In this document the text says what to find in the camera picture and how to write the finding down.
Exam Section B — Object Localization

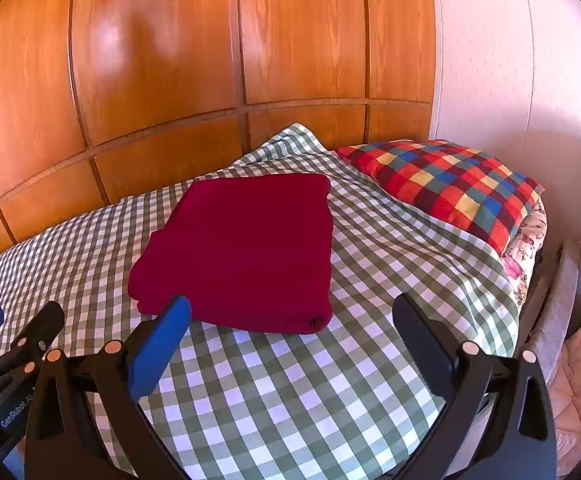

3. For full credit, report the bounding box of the grey bed base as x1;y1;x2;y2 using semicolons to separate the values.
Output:
519;239;581;387

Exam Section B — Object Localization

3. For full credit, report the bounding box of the floral mattress cover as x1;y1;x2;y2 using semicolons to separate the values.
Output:
501;200;549;307

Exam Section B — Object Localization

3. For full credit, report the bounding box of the multicoloured checked pillow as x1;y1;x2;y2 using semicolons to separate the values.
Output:
335;139;545;256

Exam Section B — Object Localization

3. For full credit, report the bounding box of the dark red garment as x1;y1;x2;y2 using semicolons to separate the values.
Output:
127;172;335;335

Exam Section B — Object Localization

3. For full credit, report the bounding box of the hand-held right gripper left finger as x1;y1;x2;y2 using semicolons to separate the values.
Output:
24;295;192;480

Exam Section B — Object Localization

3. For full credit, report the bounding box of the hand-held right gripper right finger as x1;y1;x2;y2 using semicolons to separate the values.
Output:
392;292;557;480

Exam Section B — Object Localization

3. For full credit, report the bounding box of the green checked bed sheet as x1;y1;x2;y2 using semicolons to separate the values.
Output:
0;122;521;480

